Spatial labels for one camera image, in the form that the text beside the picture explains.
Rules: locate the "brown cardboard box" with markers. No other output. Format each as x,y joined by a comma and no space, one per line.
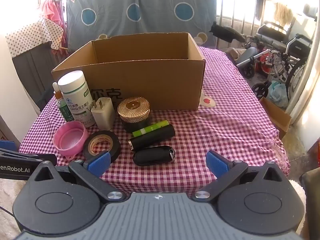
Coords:
150,80

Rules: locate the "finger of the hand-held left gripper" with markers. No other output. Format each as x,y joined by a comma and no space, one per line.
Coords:
46,159
7,145

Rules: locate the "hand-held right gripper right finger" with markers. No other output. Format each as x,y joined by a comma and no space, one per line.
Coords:
217,164

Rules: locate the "metal window railing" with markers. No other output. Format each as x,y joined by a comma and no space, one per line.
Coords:
233,10

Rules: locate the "white star-print cloth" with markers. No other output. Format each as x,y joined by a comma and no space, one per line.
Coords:
30,35

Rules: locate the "white charger plug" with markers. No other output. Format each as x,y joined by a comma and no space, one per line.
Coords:
102,117

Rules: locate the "black jar with gold lid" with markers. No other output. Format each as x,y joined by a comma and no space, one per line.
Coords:
133,107

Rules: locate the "pink collapsible cup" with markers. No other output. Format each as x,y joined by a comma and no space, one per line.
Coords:
68,142

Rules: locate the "white pill bottle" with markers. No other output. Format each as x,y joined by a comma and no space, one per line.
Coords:
75,97

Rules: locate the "light blue plastic bag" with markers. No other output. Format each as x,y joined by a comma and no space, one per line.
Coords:
278,93

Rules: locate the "dark grey cabinet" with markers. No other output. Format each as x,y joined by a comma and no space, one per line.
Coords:
32,75

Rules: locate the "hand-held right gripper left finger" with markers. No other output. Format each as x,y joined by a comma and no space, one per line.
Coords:
99,162

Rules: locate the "green dropper bottle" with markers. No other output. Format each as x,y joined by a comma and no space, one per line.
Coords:
62,107

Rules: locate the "white fuzzy cloth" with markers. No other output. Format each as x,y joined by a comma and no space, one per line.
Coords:
10,195

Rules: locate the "beige hanging cloth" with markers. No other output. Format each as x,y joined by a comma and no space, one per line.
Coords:
283,12

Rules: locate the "grey padded leg rest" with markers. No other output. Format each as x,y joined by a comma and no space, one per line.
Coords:
246,57

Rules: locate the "black padded rest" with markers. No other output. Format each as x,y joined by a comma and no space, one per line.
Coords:
225,32

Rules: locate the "wheelchair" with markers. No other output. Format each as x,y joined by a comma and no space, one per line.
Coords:
275,42

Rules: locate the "pink checkered tablecloth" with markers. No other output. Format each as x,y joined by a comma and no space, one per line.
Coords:
225,130

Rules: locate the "small cardboard box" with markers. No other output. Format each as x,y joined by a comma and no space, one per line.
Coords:
275,117

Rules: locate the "pink garment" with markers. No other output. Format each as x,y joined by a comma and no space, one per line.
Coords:
52,10

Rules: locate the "blue printed sheet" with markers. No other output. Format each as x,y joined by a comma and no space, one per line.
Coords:
155,5

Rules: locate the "black tape roll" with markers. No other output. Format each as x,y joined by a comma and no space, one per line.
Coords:
113,142

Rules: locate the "green tube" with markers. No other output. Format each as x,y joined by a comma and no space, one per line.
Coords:
150,128

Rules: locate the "beige woven sack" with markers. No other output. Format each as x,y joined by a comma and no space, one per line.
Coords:
235,53

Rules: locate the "black cylinder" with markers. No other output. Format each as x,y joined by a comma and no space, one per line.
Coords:
152,140

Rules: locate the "black key fob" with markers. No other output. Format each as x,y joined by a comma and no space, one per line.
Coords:
150,155

